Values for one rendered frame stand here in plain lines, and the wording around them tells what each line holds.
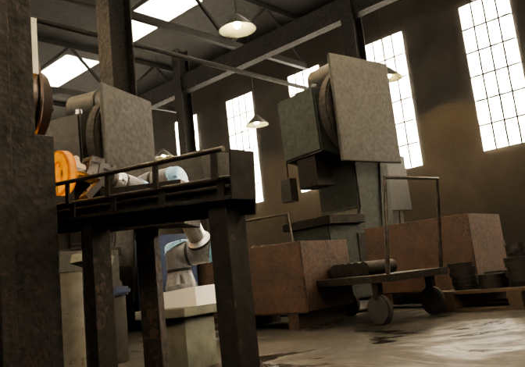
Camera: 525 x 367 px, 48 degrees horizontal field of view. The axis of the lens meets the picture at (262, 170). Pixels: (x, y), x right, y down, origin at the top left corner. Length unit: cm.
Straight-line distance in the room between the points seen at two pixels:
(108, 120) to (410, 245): 309
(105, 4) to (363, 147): 346
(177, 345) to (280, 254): 175
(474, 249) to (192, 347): 315
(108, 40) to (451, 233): 433
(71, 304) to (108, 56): 448
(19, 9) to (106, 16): 537
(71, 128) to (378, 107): 368
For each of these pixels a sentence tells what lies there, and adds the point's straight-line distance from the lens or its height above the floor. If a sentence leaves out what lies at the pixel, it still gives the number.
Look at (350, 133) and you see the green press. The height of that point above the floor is 194.
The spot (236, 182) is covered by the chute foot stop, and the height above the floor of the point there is 60.
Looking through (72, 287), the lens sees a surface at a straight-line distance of 301.
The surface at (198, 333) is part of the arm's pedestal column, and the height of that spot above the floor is 17.
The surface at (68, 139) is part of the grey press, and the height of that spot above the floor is 192.
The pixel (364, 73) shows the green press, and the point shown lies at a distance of 749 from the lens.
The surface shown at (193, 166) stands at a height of 181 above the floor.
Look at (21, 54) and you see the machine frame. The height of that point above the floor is 111.
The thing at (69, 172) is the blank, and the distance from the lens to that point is 208.
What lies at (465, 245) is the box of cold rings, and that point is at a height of 47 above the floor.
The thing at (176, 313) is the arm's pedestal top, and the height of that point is 28.
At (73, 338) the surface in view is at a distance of 302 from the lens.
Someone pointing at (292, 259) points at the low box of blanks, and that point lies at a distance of 430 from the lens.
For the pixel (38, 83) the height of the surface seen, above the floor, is 113.
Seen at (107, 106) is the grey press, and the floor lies 218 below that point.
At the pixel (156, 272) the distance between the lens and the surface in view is 191.
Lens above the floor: 40
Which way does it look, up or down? 10 degrees up
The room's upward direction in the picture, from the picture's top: 6 degrees counter-clockwise
